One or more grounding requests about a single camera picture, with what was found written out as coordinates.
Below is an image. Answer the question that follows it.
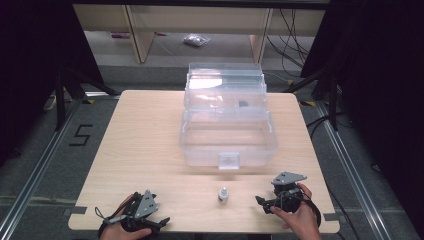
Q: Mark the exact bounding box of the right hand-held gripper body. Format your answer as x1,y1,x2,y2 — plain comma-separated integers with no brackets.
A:
270,171,308,213

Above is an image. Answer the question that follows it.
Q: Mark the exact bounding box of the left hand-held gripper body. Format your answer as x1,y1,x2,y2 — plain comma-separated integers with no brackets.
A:
121,189,160,234

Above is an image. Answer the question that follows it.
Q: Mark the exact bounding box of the small white bottle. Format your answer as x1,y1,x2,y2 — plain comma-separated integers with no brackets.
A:
217,186,230,203

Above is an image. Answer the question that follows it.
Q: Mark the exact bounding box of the clear plastic storage box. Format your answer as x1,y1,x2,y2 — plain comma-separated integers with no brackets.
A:
178,62,279,171

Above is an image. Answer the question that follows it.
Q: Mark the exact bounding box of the person's right hand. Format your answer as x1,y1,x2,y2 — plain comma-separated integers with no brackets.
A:
269,182,323,240

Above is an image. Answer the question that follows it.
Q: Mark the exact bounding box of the person's left hand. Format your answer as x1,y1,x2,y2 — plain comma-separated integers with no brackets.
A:
99,194,153,240

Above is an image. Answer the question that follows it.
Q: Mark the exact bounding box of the black metal stand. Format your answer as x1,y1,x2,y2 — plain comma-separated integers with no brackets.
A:
282,66,340,132
54,66,122,132

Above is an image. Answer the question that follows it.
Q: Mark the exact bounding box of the black tape floor numeral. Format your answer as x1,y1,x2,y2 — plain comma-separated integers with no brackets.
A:
68,123,94,147

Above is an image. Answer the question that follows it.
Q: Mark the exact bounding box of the black curtain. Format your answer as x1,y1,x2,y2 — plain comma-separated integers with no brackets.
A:
299,0,424,231
0,0,105,168

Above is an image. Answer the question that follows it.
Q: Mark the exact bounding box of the light wooden shelf unit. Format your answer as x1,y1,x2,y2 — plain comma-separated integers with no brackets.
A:
72,3,327,65

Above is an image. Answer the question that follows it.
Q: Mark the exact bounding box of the clear plastic bag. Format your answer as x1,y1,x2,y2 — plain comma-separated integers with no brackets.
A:
182,33,212,48

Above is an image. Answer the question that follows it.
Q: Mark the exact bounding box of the black gripper strap cable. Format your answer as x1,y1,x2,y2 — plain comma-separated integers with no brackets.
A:
94,206,128,238

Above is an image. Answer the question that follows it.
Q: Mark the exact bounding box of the aluminium floor rail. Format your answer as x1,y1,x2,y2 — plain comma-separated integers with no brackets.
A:
314,99,392,240
0,94,88,240

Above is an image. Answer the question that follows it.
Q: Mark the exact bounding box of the black floor cable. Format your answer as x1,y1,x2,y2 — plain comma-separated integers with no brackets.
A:
305,112,336,139

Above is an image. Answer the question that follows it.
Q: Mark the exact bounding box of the bundle of black floor cables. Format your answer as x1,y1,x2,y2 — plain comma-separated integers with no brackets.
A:
265,8,312,69

